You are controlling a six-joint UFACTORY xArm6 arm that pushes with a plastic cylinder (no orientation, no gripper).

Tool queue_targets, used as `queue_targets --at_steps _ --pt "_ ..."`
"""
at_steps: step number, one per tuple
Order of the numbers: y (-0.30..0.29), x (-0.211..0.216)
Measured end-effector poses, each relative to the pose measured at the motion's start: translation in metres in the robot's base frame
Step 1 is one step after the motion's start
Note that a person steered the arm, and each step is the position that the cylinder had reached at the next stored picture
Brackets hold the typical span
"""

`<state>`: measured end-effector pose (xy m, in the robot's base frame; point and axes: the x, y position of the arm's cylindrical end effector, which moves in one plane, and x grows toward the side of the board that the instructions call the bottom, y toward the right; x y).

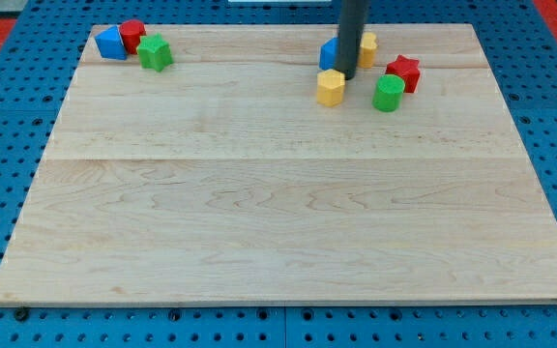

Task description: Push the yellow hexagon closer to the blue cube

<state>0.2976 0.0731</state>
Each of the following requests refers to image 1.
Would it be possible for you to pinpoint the yellow hexagon block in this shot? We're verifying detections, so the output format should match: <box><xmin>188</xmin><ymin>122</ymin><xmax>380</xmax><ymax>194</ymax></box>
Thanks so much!
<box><xmin>316</xmin><ymin>69</ymin><xmax>345</xmax><ymax>107</ymax></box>

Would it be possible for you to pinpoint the blue cube block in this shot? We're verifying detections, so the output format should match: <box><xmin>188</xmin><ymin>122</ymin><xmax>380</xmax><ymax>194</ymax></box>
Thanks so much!
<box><xmin>318</xmin><ymin>37</ymin><xmax>338</xmax><ymax>71</ymax></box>

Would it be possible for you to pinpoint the light wooden board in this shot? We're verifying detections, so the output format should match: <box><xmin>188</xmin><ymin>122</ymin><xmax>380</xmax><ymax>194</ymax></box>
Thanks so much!
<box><xmin>0</xmin><ymin>24</ymin><xmax>557</xmax><ymax>307</ymax></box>

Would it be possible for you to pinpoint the green cylinder block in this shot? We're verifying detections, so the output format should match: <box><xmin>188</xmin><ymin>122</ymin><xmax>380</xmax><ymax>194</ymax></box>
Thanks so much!
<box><xmin>371</xmin><ymin>74</ymin><xmax>405</xmax><ymax>112</ymax></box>

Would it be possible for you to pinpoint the yellow heart block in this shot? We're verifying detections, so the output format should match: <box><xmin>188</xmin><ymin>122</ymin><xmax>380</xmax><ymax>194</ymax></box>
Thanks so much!
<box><xmin>357</xmin><ymin>32</ymin><xmax>378</xmax><ymax>69</ymax></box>

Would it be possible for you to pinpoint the red star block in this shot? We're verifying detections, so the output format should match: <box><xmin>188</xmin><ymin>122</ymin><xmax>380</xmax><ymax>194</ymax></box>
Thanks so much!
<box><xmin>386</xmin><ymin>55</ymin><xmax>421</xmax><ymax>94</ymax></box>

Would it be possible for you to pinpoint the green star block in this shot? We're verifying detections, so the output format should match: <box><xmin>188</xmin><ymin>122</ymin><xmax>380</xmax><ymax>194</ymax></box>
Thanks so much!
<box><xmin>136</xmin><ymin>33</ymin><xmax>174</xmax><ymax>72</ymax></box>

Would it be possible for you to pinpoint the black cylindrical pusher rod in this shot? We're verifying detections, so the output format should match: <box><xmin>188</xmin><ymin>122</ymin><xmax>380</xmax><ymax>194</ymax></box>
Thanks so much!
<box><xmin>334</xmin><ymin>0</ymin><xmax>370</xmax><ymax>80</ymax></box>

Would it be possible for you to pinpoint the red cylinder block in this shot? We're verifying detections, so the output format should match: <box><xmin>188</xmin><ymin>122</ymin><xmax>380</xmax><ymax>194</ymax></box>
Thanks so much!
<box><xmin>119</xmin><ymin>19</ymin><xmax>146</xmax><ymax>55</ymax></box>

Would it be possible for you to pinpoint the blue triangular block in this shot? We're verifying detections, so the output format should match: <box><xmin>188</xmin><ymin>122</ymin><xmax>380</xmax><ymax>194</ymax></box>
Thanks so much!
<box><xmin>95</xmin><ymin>25</ymin><xmax>127</xmax><ymax>60</ymax></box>

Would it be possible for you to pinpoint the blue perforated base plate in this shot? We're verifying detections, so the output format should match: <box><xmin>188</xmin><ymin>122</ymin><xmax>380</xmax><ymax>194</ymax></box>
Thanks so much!
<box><xmin>0</xmin><ymin>0</ymin><xmax>557</xmax><ymax>347</ymax></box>

